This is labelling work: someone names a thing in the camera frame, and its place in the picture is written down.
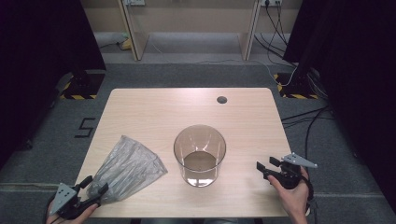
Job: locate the transparent brown plastic bin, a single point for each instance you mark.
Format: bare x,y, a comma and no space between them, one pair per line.
199,165

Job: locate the stand base with hazard tape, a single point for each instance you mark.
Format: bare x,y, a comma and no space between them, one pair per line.
82,85
295,88

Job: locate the clear plastic bag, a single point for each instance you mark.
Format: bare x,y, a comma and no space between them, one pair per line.
127,169

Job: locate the yellow object on floor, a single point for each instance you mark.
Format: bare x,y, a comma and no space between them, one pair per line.
126,45

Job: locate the light wooden desk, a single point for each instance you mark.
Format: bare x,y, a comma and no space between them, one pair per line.
137,40

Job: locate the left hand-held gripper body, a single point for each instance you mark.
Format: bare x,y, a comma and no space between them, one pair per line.
63,197

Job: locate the person's right hand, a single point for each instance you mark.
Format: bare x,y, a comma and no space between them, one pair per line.
295,199

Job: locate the black curtain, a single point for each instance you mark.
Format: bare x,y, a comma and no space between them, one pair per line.
37,46
358,62

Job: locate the white power strip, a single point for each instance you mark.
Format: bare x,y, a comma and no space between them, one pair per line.
134,2
271,2

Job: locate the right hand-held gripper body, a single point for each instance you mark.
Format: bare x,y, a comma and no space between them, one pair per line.
289,177

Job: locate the person's left hand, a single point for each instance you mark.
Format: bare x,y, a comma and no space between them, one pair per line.
79,219

